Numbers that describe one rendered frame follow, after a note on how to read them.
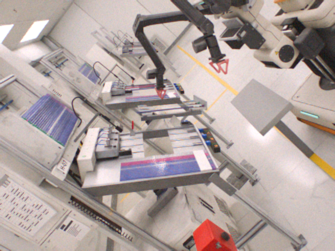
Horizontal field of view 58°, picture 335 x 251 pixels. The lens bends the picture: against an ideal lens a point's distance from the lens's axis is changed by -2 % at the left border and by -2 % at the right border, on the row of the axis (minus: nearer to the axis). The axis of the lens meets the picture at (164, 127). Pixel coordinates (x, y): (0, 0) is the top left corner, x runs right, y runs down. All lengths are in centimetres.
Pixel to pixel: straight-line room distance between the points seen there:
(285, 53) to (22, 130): 152
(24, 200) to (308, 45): 175
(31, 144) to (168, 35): 813
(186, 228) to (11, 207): 92
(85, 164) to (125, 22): 792
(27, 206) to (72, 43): 819
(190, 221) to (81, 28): 830
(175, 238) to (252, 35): 121
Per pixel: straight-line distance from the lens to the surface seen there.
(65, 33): 970
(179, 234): 182
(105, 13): 951
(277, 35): 196
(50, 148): 169
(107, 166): 182
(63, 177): 158
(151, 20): 202
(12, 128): 170
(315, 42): 199
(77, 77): 304
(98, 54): 648
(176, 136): 210
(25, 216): 180
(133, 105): 296
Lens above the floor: 155
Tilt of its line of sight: 17 degrees down
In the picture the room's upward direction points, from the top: 51 degrees counter-clockwise
